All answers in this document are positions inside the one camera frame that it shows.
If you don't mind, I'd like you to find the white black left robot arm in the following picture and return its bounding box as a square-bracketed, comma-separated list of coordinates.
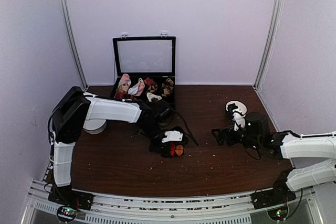
[47, 86, 188, 205]

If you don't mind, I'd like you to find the white bowl dark outside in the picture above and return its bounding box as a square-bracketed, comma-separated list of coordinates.
[225, 101, 247, 121]

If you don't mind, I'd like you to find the white sock in box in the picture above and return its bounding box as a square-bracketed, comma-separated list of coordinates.
[146, 92, 162, 102]

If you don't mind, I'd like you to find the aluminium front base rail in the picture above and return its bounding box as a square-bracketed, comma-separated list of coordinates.
[20, 178, 323, 224]

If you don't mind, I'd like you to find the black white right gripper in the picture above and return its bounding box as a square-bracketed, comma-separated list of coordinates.
[211, 123, 261, 152]

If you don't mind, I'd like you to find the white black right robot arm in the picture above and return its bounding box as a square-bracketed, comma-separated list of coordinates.
[211, 101, 335, 204]

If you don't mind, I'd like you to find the red orange argyle sock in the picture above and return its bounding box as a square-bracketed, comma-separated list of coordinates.
[160, 142, 185, 158]

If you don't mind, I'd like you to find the red brown sock in box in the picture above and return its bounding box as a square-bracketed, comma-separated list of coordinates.
[113, 90, 136, 101]

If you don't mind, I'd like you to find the aluminium frame post right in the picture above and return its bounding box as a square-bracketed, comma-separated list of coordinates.
[254, 0, 283, 91]

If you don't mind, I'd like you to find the black box with glass lid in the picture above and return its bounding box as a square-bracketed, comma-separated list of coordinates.
[110, 36, 176, 108]

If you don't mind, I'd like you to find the aluminium frame post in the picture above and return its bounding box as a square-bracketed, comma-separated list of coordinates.
[254, 0, 283, 91]
[60, 0, 88, 89]

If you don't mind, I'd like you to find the beige brown argyle sock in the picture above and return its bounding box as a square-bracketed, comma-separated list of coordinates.
[162, 78, 174, 97]

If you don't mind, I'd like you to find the brown patterned rolled sock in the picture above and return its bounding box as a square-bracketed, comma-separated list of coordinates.
[147, 82, 158, 94]

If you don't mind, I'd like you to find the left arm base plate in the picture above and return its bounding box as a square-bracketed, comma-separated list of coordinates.
[48, 179, 94, 210]

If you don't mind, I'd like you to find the aluminium frame post left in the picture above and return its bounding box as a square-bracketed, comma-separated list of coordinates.
[60, 0, 88, 89]

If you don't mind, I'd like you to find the pink rolled sock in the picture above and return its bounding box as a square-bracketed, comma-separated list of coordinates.
[118, 73, 131, 93]

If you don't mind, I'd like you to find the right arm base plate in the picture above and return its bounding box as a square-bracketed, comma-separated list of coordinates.
[251, 186, 296, 209]

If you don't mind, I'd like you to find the dark red rolled sock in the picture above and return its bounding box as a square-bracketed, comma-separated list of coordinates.
[144, 77, 155, 87]

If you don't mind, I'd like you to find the white pink sock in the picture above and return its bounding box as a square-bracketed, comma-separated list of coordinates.
[128, 78, 145, 97]

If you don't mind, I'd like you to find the white fluted bowl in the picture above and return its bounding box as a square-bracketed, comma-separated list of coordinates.
[83, 119, 107, 135]

